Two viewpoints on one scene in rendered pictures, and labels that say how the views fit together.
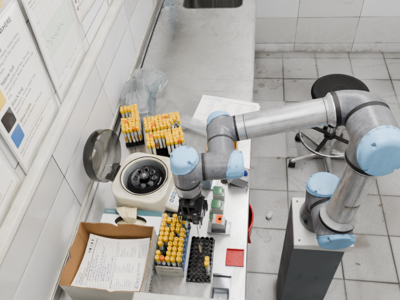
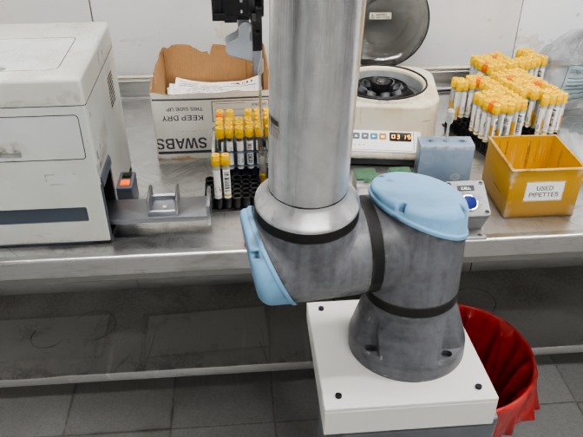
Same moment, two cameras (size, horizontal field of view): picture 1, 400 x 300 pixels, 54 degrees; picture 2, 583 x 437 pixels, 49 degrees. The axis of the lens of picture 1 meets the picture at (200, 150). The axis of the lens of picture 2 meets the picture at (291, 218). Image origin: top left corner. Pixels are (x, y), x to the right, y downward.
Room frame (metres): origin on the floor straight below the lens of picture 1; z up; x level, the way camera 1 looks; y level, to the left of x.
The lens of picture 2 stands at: (0.43, -0.98, 1.53)
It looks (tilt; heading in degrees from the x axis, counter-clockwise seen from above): 34 degrees down; 74
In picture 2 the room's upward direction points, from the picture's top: straight up
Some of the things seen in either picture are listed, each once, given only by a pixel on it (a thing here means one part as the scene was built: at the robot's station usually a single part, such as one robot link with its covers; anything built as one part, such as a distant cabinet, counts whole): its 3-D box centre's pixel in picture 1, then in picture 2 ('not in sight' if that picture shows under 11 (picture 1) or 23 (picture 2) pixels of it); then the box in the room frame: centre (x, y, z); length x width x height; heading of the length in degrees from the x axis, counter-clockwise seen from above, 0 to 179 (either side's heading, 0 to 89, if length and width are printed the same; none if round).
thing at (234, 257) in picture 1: (234, 257); not in sight; (0.64, -0.08, 0.88); 0.07 x 0.07 x 0.01; 78
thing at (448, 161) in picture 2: (208, 173); (442, 164); (1.01, -0.02, 0.92); 0.10 x 0.07 x 0.10; 163
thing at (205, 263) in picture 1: (199, 253); (249, 171); (0.65, 0.05, 0.93); 0.17 x 0.09 x 0.11; 169
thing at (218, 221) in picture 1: (218, 222); not in sight; (0.77, -0.04, 0.92); 0.05 x 0.04 x 0.06; 76
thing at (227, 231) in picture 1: (219, 226); not in sight; (0.77, -0.04, 0.89); 0.09 x 0.05 x 0.04; 76
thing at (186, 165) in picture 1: (186, 168); not in sight; (0.65, 0.04, 1.43); 0.09 x 0.08 x 0.11; 86
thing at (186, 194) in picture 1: (188, 185); not in sight; (0.65, 0.04, 1.36); 0.08 x 0.08 x 0.05
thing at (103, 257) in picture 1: (113, 263); (213, 97); (0.64, 0.36, 0.95); 0.29 x 0.25 x 0.15; 78
